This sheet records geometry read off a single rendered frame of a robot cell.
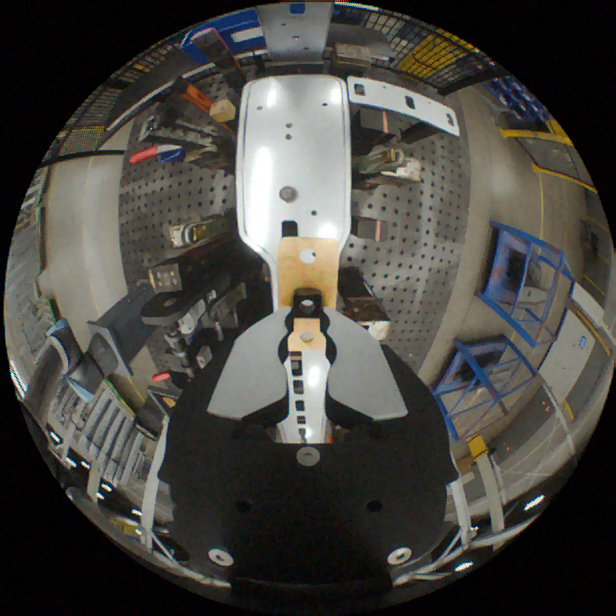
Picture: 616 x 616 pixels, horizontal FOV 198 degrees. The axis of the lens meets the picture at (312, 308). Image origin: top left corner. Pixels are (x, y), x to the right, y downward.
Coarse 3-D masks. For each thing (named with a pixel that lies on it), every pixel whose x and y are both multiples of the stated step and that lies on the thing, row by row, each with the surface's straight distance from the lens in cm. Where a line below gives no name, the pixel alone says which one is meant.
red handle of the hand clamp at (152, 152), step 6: (204, 138) 40; (210, 138) 40; (144, 150) 41; (150, 150) 40; (156, 150) 40; (162, 150) 40; (168, 150) 40; (174, 150) 40; (132, 156) 41; (138, 156) 41; (144, 156) 40; (150, 156) 40; (156, 156) 41; (132, 162) 41; (138, 162) 41
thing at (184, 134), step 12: (156, 120) 31; (168, 120) 28; (144, 132) 31; (156, 132) 30; (168, 132) 33; (180, 132) 35; (192, 132) 38; (204, 132) 39; (168, 144) 34; (180, 144) 35; (192, 144) 36; (204, 144) 38
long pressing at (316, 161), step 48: (288, 96) 48; (336, 96) 49; (240, 144) 44; (288, 144) 42; (336, 144) 43; (240, 192) 42; (336, 192) 41; (336, 240) 41; (288, 384) 62; (288, 432) 90
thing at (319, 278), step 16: (288, 240) 13; (304, 240) 13; (320, 240) 13; (288, 256) 13; (320, 256) 13; (336, 256) 13; (288, 272) 13; (304, 272) 13; (320, 272) 13; (336, 272) 13; (288, 288) 14; (304, 288) 13; (320, 288) 13; (336, 288) 14; (288, 304) 14; (304, 304) 14; (320, 304) 13; (304, 320) 15; (320, 336) 15
